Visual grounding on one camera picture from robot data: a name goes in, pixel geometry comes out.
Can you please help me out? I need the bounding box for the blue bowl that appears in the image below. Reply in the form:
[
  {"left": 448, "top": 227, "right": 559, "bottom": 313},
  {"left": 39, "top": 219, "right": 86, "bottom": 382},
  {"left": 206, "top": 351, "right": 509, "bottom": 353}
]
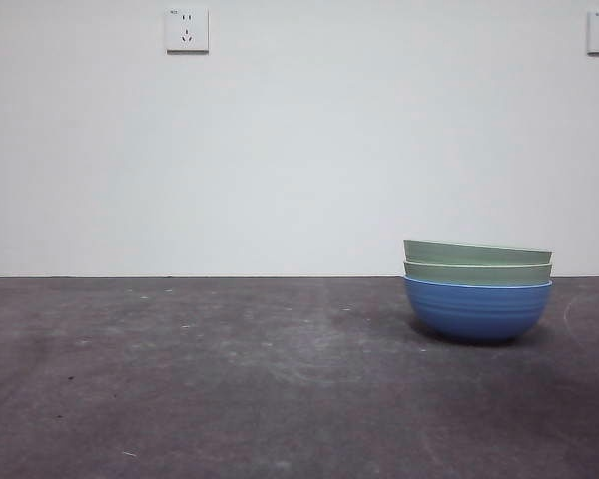
[{"left": 402, "top": 275, "right": 554, "bottom": 344}]

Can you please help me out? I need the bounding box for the pale green bowl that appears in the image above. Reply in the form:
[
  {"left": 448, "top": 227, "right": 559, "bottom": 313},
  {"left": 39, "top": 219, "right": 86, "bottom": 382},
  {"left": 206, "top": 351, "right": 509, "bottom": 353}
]
[
  {"left": 402, "top": 239, "right": 554, "bottom": 266},
  {"left": 402, "top": 260, "right": 553, "bottom": 287}
]

